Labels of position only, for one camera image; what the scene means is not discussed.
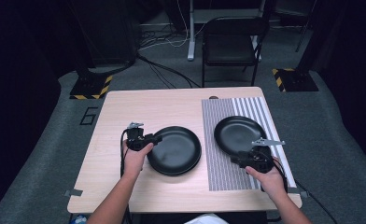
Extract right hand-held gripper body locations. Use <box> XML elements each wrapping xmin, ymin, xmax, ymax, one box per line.
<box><xmin>240</xmin><ymin>137</ymin><xmax>286</xmax><ymax>175</ymax></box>

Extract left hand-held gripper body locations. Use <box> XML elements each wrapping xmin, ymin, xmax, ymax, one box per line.
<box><xmin>126</xmin><ymin>121</ymin><xmax>152</xmax><ymax>152</ymax></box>

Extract black round plate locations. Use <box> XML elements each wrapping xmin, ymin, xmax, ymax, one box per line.
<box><xmin>214</xmin><ymin>115</ymin><xmax>268</xmax><ymax>157</ymax></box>
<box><xmin>148</xmin><ymin>155</ymin><xmax>203</xmax><ymax>177</ymax></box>
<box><xmin>147</xmin><ymin>125</ymin><xmax>203</xmax><ymax>175</ymax></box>

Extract person's left hand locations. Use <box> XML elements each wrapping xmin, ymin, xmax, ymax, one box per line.
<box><xmin>122</xmin><ymin>141</ymin><xmax>155</xmax><ymax>179</ymax></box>

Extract person's right hand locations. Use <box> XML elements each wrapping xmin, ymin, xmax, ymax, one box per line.
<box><xmin>246</xmin><ymin>158</ymin><xmax>288</xmax><ymax>200</ymax></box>

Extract grey white striped placemat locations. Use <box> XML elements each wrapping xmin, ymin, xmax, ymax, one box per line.
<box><xmin>201</xmin><ymin>96</ymin><xmax>297</xmax><ymax>192</ymax></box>

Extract grey tape piece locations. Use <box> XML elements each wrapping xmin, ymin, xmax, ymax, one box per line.
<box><xmin>287</xmin><ymin>187</ymin><xmax>310</xmax><ymax>199</ymax></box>
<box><xmin>63</xmin><ymin>189</ymin><xmax>84</xmax><ymax>198</ymax></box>

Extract person's white clothing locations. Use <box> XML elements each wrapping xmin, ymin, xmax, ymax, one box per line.
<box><xmin>184</xmin><ymin>213</ymin><xmax>230</xmax><ymax>224</ymax></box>

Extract black stand base hazard tape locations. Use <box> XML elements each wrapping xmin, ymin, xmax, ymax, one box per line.
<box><xmin>272</xmin><ymin>68</ymin><xmax>319</xmax><ymax>93</ymax></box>
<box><xmin>69</xmin><ymin>74</ymin><xmax>114</xmax><ymax>101</ymax></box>

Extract blue white object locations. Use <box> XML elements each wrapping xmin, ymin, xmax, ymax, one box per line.
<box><xmin>70</xmin><ymin>214</ymin><xmax>88</xmax><ymax>224</ymax></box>

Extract large black case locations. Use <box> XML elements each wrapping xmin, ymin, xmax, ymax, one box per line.
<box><xmin>68</xmin><ymin>0</ymin><xmax>142</xmax><ymax>69</ymax></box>

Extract black folding chair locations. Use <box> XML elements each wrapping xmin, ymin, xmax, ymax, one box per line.
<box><xmin>201</xmin><ymin>16</ymin><xmax>270</xmax><ymax>88</ymax></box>

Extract black curtain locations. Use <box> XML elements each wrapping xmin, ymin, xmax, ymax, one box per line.
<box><xmin>316</xmin><ymin>0</ymin><xmax>366</xmax><ymax>171</ymax></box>
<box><xmin>0</xmin><ymin>0</ymin><xmax>63</xmax><ymax>200</ymax></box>

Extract thin black tripod leg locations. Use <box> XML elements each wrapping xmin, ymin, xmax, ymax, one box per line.
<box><xmin>295</xmin><ymin>0</ymin><xmax>317</xmax><ymax>53</ymax></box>

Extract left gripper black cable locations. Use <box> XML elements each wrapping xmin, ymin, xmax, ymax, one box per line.
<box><xmin>119</xmin><ymin>129</ymin><xmax>133</xmax><ymax>224</ymax></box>

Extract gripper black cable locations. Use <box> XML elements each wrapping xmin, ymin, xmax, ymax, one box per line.
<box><xmin>119</xmin><ymin>129</ymin><xmax>133</xmax><ymax>224</ymax></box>
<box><xmin>264</xmin><ymin>153</ymin><xmax>289</xmax><ymax>222</ymax></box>

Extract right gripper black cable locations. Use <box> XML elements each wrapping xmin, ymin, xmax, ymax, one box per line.
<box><xmin>264</xmin><ymin>153</ymin><xmax>289</xmax><ymax>222</ymax></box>

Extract thick black floor cable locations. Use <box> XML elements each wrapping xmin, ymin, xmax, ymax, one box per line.
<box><xmin>136</xmin><ymin>54</ymin><xmax>202</xmax><ymax>89</ymax></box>

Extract white desk frame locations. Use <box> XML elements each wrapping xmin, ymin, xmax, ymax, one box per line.
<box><xmin>187</xmin><ymin>0</ymin><xmax>266</xmax><ymax>62</ymax></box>

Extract white floor cables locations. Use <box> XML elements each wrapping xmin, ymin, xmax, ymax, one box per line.
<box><xmin>138</xmin><ymin>0</ymin><xmax>205</xmax><ymax>51</ymax></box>

